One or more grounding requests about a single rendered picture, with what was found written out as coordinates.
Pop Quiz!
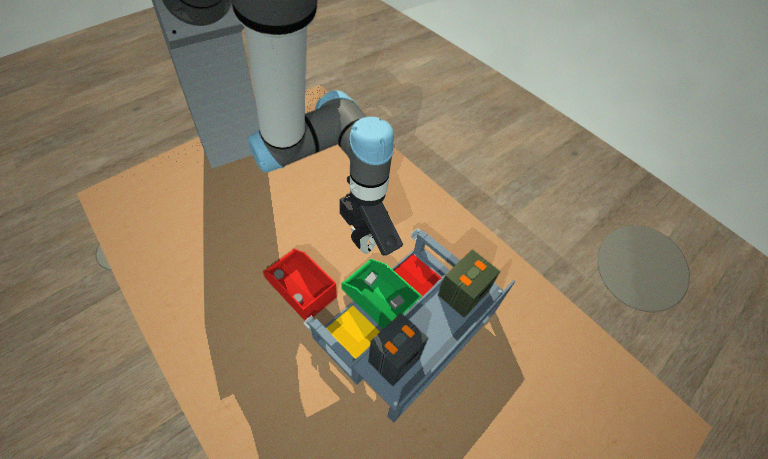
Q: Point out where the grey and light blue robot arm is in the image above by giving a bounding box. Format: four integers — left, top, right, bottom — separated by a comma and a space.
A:
162, 0, 403, 256

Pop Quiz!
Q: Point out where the olive green tool case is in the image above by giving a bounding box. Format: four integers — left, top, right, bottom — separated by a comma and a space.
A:
438, 249, 500, 318

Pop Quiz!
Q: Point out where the dark grey tool case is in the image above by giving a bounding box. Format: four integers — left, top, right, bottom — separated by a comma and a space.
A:
368, 313, 428, 386

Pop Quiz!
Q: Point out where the red bin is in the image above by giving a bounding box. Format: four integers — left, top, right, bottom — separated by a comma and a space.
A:
263, 249, 337, 320

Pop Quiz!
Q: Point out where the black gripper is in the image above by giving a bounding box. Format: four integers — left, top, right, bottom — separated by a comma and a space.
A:
340, 190, 386, 254

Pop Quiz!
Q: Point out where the green bin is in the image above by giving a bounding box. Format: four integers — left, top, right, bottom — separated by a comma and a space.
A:
342, 259, 422, 329

